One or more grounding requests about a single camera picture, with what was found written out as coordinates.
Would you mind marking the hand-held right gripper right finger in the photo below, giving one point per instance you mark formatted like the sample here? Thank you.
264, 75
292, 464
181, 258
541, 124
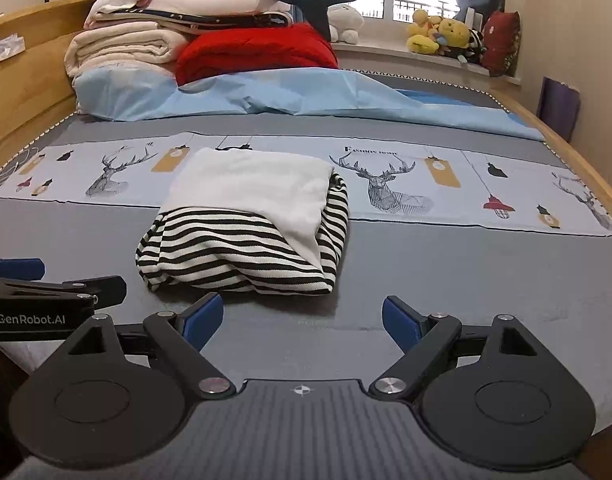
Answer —
401, 320

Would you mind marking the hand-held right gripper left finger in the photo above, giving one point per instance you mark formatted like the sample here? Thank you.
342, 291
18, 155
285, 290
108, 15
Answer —
203, 317

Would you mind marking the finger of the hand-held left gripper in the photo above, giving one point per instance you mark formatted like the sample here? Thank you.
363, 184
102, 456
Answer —
106, 287
16, 267

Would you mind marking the striped hooded shirt white vest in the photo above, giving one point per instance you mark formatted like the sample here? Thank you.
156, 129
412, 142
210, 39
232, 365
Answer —
246, 185

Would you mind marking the tissue pack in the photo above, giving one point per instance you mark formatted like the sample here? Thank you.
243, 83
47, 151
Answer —
8, 47

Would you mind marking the cream folded quilt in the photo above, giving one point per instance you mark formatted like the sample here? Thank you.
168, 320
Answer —
121, 47

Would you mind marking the light blue sheet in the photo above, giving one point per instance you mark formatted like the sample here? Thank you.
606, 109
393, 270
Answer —
306, 90

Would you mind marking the purple bag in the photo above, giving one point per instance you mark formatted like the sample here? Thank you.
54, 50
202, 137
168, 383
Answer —
558, 107

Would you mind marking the red blanket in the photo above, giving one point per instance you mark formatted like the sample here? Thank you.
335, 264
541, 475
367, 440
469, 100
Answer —
256, 52

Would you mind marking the dark striped plush toy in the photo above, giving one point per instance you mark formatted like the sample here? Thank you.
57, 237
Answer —
471, 50

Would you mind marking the yellow duck plush toy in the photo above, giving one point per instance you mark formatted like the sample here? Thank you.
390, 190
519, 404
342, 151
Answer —
422, 35

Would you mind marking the yellow bear plush toy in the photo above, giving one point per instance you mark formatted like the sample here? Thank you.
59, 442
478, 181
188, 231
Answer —
453, 34

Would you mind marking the red patterned cushion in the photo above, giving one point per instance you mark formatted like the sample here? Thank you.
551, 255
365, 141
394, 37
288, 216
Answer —
501, 42

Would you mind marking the navy patterned folded blanket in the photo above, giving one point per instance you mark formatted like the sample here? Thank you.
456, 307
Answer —
266, 20

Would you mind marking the white folded blanket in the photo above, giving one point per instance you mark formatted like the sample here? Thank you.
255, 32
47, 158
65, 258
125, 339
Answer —
211, 1

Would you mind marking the white plush toy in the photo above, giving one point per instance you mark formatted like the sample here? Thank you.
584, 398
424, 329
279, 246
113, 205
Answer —
343, 20

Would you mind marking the wooden bed frame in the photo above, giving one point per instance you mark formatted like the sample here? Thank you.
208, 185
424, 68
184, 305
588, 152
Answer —
26, 90

